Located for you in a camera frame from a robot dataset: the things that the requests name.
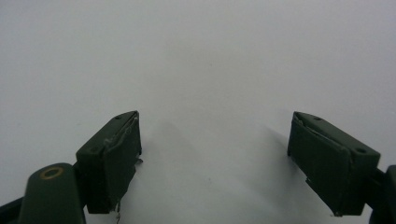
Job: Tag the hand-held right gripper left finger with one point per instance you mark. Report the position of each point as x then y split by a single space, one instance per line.
112 168

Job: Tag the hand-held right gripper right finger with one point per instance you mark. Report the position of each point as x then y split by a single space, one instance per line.
330 165

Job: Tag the grey foam mat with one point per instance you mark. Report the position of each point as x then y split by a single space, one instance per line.
199 62

